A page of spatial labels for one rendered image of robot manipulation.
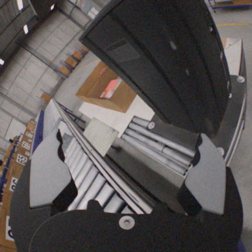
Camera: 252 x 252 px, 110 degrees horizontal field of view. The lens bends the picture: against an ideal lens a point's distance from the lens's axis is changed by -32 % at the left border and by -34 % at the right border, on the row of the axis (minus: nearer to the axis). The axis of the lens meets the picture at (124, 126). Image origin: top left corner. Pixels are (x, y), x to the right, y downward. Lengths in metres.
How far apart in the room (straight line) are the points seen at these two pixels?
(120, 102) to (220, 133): 0.39
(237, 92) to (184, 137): 0.20
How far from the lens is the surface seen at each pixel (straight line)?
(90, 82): 1.11
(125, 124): 0.52
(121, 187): 0.45
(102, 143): 0.57
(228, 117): 0.35
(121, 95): 0.54
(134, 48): 0.18
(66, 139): 0.94
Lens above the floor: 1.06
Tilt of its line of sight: 37 degrees down
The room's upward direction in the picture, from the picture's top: 54 degrees counter-clockwise
